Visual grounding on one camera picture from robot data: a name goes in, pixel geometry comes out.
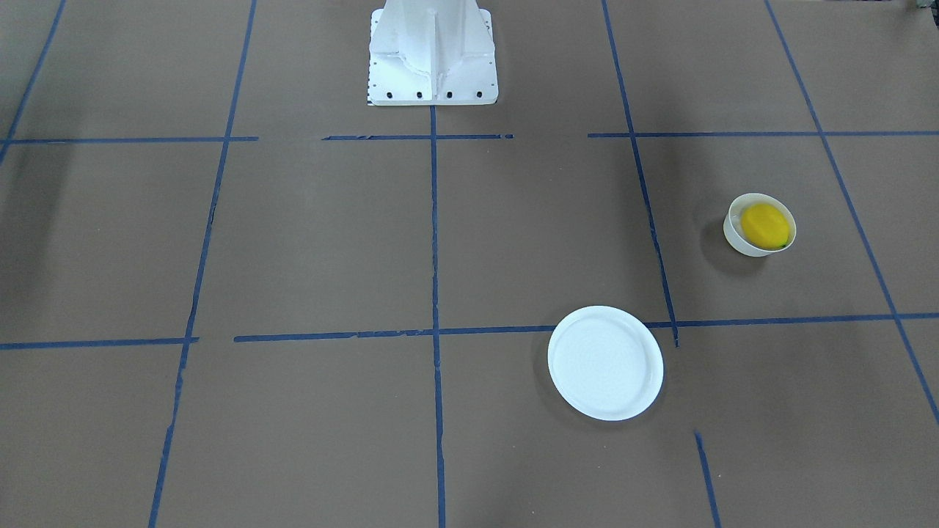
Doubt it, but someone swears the yellow lemon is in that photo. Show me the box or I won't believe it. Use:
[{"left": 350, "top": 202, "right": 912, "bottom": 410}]
[{"left": 739, "top": 202, "right": 792, "bottom": 251}]

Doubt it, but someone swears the white plate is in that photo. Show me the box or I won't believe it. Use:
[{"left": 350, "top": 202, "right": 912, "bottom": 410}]
[{"left": 547, "top": 305, "right": 665, "bottom": 422}]

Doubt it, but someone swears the white bowl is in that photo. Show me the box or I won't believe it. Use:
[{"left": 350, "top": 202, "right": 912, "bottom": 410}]
[{"left": 723, "top": 193, "right": 797, "bottom": 257}]

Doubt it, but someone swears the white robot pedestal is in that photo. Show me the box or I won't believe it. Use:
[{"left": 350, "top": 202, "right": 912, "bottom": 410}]
[{"left": 367, "top": 1, "right": 500, "bottom": 106}]

